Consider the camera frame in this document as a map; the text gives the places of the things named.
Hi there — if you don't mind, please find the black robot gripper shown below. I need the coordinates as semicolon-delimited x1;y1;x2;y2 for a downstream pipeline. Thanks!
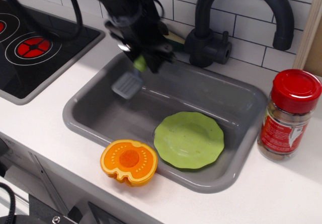
105;5;175;73

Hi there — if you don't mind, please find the green handled grey spatula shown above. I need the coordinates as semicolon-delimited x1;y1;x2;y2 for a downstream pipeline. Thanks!
111;55;147;100

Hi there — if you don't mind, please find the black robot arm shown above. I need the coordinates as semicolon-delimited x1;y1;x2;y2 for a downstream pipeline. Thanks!
99;0;174;73

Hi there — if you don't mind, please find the black robot base with screw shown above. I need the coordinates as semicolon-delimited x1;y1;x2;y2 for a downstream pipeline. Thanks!
1;183;76;223

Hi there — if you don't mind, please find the green scalloped plate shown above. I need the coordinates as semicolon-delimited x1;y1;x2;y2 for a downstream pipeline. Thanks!
153;112;224;169

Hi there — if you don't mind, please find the toy avocado half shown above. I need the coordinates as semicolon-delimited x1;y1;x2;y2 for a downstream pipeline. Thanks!
158;22;185;52

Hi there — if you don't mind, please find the dark grey curved faucet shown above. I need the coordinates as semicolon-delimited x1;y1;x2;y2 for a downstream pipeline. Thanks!
184;0;295;67

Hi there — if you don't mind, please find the orange toy pumpkin half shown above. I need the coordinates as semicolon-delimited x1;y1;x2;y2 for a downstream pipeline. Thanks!
100;139;158;186

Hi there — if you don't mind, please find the black toy stove top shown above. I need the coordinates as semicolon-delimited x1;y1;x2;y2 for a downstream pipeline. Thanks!
1;0;105;105

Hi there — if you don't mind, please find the red lidded spice jar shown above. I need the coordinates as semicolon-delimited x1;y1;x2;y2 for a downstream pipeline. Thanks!
257;69;321;161

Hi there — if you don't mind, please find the black braided cable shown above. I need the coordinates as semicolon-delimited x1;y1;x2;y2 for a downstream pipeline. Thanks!
0;0;84;42

